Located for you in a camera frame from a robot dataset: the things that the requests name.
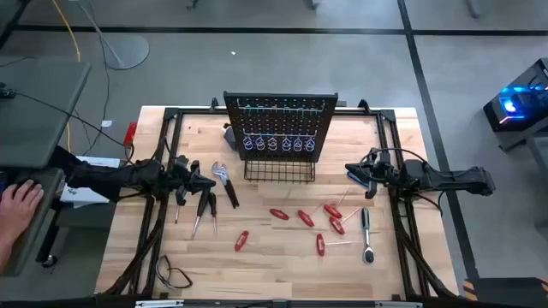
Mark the grey desk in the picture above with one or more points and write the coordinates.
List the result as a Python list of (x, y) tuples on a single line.
[(38, 120)]

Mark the chrome hook rail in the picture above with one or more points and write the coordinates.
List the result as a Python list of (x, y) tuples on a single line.
[(278, 108)]

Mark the black safety glasses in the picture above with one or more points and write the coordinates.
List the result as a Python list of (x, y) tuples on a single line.
[(157, 270)]

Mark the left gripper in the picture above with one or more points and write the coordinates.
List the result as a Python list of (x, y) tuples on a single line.
[(182, 177)]

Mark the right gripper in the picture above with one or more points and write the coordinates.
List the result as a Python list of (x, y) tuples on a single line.
[(387, 173)]

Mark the red box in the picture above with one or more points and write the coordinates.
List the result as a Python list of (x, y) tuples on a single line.
[(130, 133)]

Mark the white paper sheets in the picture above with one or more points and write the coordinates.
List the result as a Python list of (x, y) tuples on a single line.
[(81, 194)]

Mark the person's forearm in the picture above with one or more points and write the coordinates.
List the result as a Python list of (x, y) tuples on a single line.
[(5, 256)]

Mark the hazard-striped black platform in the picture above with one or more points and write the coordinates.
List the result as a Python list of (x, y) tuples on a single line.
[(505, 291)]

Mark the black metal pegboard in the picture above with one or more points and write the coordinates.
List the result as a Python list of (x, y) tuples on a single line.
[(278, 122)]

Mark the person's hand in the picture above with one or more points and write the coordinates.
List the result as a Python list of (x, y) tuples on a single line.
[(19, 205)]

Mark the black aluminium table frame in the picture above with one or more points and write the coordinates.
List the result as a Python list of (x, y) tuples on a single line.
[(168, 112)]

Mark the white floor tag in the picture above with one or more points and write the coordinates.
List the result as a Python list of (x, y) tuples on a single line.
[(106, 123)]

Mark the grey round-base floor stand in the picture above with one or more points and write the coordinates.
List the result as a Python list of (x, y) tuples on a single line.
[(128, 51)]

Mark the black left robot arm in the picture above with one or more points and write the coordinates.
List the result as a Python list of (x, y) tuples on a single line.
[(107, 177)]

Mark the chrome ratchet wrench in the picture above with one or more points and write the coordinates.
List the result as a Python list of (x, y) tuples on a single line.
[(368, 254)]

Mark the black computer with blue lights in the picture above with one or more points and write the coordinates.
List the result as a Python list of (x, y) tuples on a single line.
[(514, 107)]

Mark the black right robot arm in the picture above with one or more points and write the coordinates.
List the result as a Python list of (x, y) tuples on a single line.
[(449, 179)]

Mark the grey mouse shelf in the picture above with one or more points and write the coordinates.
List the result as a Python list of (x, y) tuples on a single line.
[(34, 231)]

